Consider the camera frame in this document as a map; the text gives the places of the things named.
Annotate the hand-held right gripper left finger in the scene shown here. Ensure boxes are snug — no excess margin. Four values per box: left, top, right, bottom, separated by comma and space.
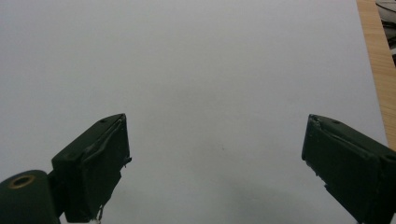
49, 113, 133, 224

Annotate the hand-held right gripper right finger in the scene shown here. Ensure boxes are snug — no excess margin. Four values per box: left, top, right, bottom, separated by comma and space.
301, 113, 396, 224

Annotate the wooden table edge strip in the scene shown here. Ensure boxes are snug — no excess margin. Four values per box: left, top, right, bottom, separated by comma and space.
356, 0, 396, 152

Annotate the black and white striped object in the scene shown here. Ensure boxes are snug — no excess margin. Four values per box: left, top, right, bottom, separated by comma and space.
375, 0, 396, 67

